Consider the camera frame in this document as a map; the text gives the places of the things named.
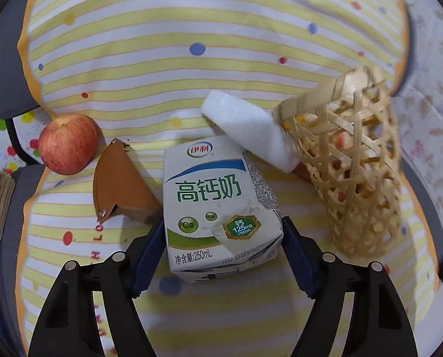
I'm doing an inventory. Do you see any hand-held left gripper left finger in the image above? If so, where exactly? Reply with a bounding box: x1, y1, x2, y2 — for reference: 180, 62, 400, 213
28, 219, 166, 357

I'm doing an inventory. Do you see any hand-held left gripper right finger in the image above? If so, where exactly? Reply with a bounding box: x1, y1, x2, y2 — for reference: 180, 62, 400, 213
281, 216, 418, 357

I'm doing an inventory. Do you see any white green milk carton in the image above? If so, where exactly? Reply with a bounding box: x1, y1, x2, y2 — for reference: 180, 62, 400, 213
163, 135, 284, 283

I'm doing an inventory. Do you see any woven bamboo basket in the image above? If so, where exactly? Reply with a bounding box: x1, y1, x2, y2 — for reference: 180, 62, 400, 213
273, 66, 402, 259

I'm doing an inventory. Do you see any brown plastic wedge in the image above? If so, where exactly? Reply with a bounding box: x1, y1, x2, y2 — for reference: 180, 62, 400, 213
93, 138, 162, 225

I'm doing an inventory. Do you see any white rolled paper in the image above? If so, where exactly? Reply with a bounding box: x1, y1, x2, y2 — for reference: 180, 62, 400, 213
201, 90, 302, 173

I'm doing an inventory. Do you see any red apple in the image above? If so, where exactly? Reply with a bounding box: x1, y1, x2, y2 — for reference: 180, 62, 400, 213
38, 113, 99, 175

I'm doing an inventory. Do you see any orange card booklet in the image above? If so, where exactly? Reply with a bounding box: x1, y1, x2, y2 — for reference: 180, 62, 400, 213
0, 168, 17, 240

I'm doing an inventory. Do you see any balloon print plastic sheet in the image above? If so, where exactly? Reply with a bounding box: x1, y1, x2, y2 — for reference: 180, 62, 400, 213
0, 108, 49, 194

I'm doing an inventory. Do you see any floral print plastic sheet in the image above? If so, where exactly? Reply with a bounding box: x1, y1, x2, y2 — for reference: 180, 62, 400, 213
378, 0, 443, 253

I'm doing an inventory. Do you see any grey office chair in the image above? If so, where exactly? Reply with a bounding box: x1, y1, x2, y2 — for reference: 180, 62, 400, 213
0, 0, 443, 357

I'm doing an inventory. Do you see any yellow striped dotted cloth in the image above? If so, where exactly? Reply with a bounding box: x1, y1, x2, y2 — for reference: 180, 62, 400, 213
17, 0, 443, 357

